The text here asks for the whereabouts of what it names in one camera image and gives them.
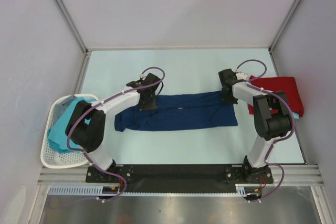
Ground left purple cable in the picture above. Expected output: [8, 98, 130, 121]
[66, 66, 166, 205]

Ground folded light blue t shirt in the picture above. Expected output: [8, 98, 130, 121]
[293, 112, 299, 120]

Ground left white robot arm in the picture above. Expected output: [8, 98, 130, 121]
[65, 73, 163, 182]

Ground aluminium frame rail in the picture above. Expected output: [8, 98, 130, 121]
[37, 164, 324, 186]

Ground folded red t shirt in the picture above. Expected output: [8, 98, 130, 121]
[251, 77, 304, 118]

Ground light blue cable duct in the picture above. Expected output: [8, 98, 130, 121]
[49, 185, 120, 196]

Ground purple cable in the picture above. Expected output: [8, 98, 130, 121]
[66, 66, 166, 205]
[234, 59, 296, 204]

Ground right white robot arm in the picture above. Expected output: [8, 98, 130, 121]
[218, 69, 295, 183]

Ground grey shirt in basket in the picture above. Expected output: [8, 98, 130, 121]
[54, 95, 77, 122]

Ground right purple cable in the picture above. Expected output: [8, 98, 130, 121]
[234, 59, 296, 204]

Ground turquoise t shirt in basket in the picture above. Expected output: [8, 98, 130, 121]
[47, 97, 96, 153]

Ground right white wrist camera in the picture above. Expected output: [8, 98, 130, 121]
[235, 71, 248, 80]

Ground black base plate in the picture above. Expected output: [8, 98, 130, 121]
[86, 164, 274, 194]

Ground white laundry basket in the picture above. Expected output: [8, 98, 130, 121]
[40, 95, 88, 169]

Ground navy blue t shirt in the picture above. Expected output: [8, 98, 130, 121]
[114, 91, 238, 132]

